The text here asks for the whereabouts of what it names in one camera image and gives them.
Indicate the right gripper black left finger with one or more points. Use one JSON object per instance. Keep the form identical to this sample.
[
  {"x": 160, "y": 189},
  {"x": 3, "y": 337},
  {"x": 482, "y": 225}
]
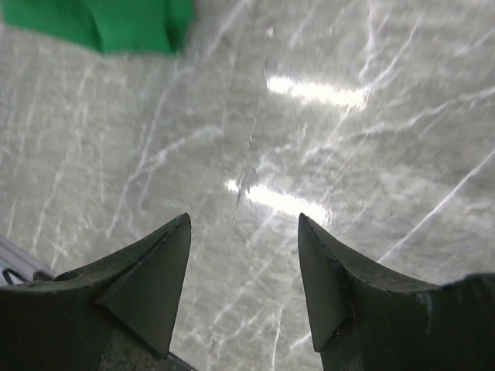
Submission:
[{"x": 117, "y": 313}]

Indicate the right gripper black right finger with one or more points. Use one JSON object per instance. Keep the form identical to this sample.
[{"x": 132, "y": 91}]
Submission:
[{"x": 365, "y": 316}]

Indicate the green tank top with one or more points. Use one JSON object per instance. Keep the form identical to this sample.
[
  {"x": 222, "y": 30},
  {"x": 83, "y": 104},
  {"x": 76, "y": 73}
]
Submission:
[{"x": 107, "y": 26}]

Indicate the aluminium rail frame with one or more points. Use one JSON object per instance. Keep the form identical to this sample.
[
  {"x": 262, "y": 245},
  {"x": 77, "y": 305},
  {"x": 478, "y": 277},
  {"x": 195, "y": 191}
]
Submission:
[{"x": 17, "y": 266}]

